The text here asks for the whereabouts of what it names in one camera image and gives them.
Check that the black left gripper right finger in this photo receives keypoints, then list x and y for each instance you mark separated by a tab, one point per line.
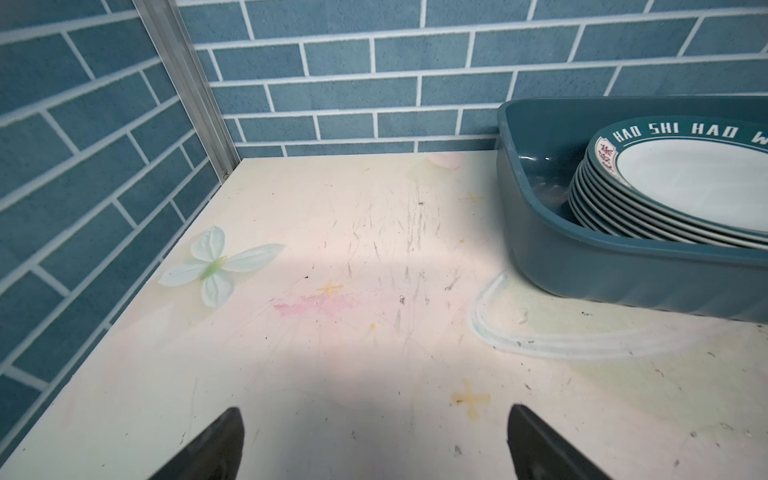
540	452

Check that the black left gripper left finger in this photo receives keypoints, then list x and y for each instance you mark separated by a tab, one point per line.
215	453

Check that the green rim text plate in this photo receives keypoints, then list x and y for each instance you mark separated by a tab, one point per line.
710	172

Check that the teal plastic bin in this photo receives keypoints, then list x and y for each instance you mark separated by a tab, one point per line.
542	141

